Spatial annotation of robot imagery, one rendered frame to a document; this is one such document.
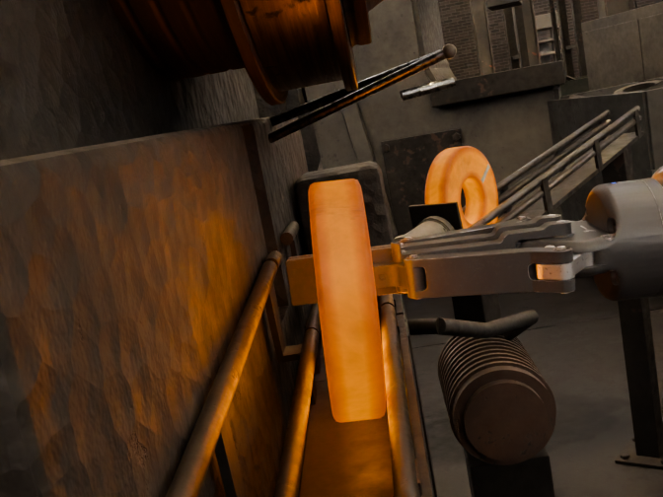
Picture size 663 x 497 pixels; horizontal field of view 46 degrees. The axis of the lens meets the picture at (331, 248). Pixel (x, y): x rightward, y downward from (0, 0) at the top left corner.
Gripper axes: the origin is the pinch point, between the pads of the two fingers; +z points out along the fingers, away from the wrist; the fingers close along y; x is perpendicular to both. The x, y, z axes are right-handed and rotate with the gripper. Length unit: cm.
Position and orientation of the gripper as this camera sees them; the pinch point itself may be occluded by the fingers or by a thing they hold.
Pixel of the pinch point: (342, 274)
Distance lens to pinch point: 51.4
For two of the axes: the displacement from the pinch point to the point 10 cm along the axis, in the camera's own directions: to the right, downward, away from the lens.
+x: -1.3, -9.8, -1.8
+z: -9.9, 1.2, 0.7
